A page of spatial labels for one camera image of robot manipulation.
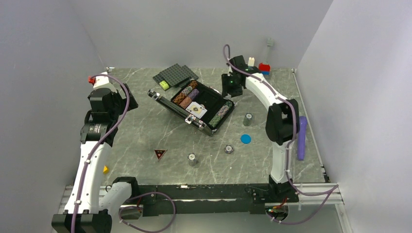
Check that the triangular all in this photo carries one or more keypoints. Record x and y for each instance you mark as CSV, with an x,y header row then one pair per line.
x,y
159,154

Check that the blue round plastic disc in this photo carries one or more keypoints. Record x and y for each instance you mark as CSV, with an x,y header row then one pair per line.
x,y
245,138

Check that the colourful lego train toy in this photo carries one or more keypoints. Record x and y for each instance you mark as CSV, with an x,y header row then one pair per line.
x,y
261,67

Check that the yellow-green lego brick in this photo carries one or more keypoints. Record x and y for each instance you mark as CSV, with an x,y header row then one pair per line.
x,y
164,85

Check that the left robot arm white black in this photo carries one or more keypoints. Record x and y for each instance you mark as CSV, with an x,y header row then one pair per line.
x,y
86,211

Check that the aluminium poker case open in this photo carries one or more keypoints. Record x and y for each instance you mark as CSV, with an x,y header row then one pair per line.
x,y
211,99

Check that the purple chip row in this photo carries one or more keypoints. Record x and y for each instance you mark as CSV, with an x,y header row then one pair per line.
x,y
193,94

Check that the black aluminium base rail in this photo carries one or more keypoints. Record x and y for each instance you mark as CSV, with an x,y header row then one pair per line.
x,y
228,198

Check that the orange brown chip row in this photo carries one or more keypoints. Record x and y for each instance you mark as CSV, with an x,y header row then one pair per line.
x,y
185,92

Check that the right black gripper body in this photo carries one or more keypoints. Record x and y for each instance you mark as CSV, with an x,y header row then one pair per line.
x,y
229,86

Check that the red pink chip row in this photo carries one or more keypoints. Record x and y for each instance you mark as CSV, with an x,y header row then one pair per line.
x,y
186,102

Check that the playing card deck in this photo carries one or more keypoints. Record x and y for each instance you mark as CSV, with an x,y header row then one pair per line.
x,y
196,109

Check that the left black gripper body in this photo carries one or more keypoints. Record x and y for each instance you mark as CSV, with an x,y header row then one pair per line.
x,y
120,106

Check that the green blue chip row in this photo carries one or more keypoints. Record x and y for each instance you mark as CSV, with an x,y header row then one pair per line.
x,y
220,114

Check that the short chip stack centre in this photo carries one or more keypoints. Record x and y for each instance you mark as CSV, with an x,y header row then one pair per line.
x,y
228,149

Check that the dark grey lego baseplate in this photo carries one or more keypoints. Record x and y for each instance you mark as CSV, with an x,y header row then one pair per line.
x,y
175,75

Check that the purple toy microphone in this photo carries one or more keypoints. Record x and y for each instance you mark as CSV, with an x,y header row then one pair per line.
x,y
301,141

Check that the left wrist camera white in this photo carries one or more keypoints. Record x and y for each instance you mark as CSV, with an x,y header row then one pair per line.
x,y
102,82

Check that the small yellow block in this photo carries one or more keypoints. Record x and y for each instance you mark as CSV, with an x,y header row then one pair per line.
x,y
105,170

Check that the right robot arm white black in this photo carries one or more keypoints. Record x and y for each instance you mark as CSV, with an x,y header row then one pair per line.
x,y
281,128

